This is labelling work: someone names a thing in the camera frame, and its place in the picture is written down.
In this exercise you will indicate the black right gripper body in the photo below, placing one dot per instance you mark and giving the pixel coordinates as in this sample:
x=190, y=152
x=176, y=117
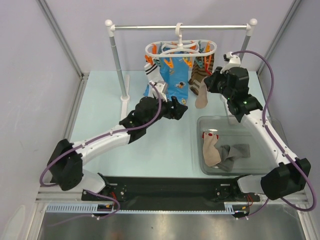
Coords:
x=216, y=82

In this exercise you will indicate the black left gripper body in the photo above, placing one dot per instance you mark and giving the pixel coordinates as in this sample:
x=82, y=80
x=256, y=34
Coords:
x=169, y=113

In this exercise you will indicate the beige red sock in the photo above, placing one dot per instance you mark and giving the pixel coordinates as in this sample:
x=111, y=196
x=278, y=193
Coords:
x=202, y=99
x=211, y=154

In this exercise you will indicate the grey sock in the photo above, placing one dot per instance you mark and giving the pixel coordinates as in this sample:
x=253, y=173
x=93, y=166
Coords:
x=226, y=163
x=238, y=151

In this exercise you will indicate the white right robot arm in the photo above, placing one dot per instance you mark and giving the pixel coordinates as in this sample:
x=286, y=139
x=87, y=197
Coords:
x=289, y=172

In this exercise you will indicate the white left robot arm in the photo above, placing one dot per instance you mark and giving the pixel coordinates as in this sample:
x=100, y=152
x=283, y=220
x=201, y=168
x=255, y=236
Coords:
x=67, y=160

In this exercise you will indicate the white clip sock hanger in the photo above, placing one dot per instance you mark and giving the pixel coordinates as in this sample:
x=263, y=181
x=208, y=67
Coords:
x=186, y=49

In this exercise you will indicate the brown striped sock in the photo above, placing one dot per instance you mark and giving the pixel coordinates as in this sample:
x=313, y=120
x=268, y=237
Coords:
x=202, y=67

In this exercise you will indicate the blue cartoon print sock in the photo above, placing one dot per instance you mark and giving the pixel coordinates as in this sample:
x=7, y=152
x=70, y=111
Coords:
x=175, y=72

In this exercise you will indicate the white striped sock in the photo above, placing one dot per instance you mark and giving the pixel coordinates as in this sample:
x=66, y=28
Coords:
x=153, y=74

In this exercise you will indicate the clear plastic bin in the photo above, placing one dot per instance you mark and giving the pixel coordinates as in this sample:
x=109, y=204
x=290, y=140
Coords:
x=231, y=134

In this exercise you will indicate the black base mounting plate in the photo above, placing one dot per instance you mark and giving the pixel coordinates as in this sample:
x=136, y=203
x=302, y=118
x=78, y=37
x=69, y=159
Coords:
x=175, y=194

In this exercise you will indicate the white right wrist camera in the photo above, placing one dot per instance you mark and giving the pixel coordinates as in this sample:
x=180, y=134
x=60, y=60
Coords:
x=231, y=60

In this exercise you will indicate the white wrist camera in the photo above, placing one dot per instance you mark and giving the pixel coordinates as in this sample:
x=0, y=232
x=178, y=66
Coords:
x=231, y=60
x=157, y=89

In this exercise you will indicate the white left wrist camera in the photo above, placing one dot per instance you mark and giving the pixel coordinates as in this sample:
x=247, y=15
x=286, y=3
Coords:
x=157, y=89

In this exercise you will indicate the blue slotted cable duct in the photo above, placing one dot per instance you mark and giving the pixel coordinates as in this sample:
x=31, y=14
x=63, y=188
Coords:
x=84, y=208

